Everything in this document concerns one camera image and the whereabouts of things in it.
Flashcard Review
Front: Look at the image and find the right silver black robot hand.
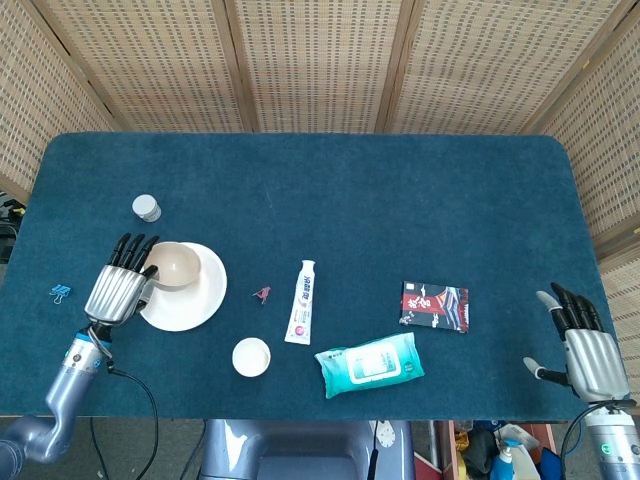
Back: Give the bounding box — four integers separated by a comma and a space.
522, 282, 632, 404

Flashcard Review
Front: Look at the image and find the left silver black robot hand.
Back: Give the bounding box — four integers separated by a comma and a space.
83, 232, 160, 327

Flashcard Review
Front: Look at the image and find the beige bowl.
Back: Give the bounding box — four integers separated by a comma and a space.
142, 241, 203, 289

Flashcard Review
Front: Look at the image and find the white paper cup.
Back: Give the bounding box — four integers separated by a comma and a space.
231, 337, 272, 378

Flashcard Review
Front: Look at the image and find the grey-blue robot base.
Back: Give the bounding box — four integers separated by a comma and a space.
198, 418, 416, 480

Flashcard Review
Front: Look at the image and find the white round plate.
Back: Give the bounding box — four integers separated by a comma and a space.
137, 241, 229, 332

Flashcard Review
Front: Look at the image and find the small jar with grey lid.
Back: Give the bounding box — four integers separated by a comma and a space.
132, 194, 163, 223

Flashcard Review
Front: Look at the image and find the black equipment beside table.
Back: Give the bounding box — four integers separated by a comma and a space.
0, 192, 26, 264

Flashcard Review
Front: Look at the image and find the blue white spray bottle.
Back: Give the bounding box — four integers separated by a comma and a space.
489, 438, 517, 480

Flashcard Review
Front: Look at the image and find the dark cloth bundle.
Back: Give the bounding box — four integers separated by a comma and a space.
464, 429, 499, 476

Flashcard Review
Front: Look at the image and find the black and red snack packet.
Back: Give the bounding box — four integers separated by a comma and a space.
399, 280, 471, 335

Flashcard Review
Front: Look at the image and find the white toothpaste tube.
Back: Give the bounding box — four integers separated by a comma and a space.
284, 259, 317, 345

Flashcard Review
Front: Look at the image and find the woven bamboo screen panel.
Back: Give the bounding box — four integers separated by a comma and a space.
523, 0, 640, 401
224, 0, 416, 134
0, 0, 117, 202
383, 0, 627, 135
29, 0, 259, 134

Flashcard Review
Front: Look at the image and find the white round disc on base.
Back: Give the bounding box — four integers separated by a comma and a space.
375, 420, 397, 450

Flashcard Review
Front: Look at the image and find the teal wet wipes pack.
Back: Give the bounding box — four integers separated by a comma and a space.
314, 332, 426, 400

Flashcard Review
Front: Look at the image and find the dark blue table mat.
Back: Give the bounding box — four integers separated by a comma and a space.
0, 131, 630, 421

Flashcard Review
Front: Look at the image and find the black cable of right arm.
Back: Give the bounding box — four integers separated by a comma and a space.
559, 403, 604, 480

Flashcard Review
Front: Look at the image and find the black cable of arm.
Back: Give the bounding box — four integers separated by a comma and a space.
559, 403, 604, 480
106, 366, 161, 480

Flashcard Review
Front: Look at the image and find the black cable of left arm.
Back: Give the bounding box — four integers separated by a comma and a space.
106, 366, 161, 480

